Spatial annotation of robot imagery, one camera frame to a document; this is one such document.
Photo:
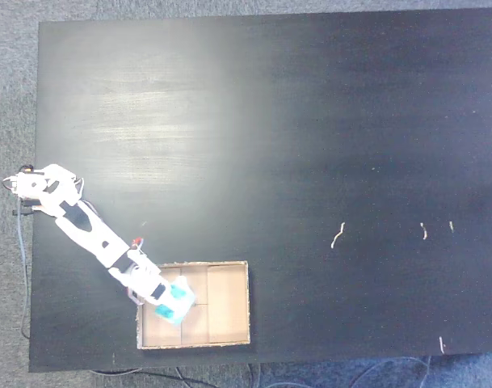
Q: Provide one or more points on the shallow cardboard box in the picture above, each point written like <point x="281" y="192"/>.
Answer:
<point x="225" y="303"/>

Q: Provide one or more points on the long curved cardboard scrap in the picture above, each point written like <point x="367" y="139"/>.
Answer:
<point x="337" y="235"/>

